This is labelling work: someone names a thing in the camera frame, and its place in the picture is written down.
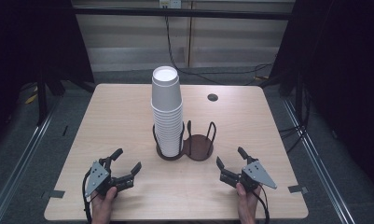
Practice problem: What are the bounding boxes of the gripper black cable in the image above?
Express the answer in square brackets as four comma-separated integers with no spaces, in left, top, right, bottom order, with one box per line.
[251,185,271,224]
[81,169,94,224]

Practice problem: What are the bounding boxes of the black metal stand leg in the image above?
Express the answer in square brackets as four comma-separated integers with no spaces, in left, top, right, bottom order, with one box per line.
[35,71,49,127]

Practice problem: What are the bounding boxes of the grey tape strip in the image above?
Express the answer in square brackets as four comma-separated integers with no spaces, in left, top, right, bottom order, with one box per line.
[41,189,66,200]
[287,185,309,194]

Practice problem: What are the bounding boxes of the metal floor rail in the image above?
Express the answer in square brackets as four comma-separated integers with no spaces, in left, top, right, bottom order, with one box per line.
[282,97,356,224]
[0,96,62,224]

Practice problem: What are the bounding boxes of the black horizontal bar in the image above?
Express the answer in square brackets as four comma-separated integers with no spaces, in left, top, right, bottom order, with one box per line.
[72,7,293,21]

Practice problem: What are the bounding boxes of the long black wall cable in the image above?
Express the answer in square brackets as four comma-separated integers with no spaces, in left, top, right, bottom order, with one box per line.
[164,15,274,87]

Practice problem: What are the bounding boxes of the person's left hand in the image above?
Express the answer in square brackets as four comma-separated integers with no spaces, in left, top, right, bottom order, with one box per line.
[90,186,118,224]

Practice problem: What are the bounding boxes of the dark double cup holder rack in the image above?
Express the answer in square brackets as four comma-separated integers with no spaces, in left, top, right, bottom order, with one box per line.
[152,119,217,162]

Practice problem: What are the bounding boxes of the white wall socket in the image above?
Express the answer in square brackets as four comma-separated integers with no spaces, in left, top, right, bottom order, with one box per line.
[159,0,183,9]

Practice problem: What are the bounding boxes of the person's right hand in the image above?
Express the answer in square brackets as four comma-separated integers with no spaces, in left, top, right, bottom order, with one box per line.
[235,182,263,224]

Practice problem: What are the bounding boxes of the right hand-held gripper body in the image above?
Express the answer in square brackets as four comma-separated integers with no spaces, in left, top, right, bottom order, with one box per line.
[219,157,278,194]

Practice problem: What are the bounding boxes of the black curtain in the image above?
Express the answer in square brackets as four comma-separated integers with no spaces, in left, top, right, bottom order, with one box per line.
[0,0,95,150]
[268,0,374,188]

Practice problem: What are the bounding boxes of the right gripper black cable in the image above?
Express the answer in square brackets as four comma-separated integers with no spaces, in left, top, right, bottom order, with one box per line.
[251,185,271,224]

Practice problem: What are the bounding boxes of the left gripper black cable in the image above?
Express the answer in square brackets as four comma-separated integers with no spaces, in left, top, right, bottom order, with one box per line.
[81,169,94,224]

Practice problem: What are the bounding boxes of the bundle of black floor cables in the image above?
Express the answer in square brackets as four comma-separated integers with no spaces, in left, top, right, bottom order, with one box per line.
[279,87,310,154]

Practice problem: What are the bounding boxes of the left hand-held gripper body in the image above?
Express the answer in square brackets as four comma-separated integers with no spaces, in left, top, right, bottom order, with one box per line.
[84,157,136,199]

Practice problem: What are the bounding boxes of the stack of white paper cups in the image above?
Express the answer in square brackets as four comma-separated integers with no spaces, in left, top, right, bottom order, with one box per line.
[150,65,184,158]

